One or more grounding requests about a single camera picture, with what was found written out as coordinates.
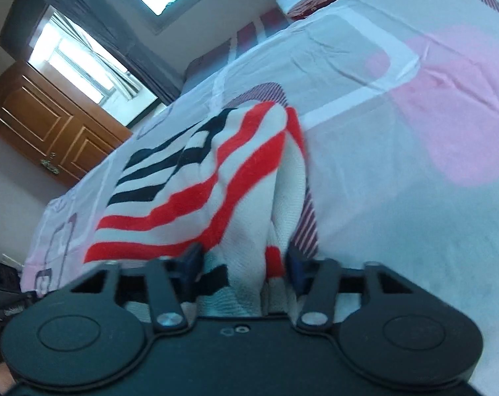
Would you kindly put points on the balcony window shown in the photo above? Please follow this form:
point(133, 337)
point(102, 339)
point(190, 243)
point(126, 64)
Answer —
point(84, 62)

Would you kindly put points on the red black striped white sweater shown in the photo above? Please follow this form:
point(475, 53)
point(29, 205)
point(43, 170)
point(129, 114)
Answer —
point(216, 181)

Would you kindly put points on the grey curtain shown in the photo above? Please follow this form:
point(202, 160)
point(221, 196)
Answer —
point(109, 29)

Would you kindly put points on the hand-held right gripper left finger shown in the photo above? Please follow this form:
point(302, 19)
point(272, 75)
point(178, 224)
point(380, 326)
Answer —
point(191, 265)

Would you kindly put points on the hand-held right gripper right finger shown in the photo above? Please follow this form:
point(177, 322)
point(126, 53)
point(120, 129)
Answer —
point(295, 270)

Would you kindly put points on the bed with patterned sheet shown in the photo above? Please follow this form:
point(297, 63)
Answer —
point(398, 132)

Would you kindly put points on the wooden door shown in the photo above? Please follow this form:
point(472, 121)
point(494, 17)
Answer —
point(47, 123)

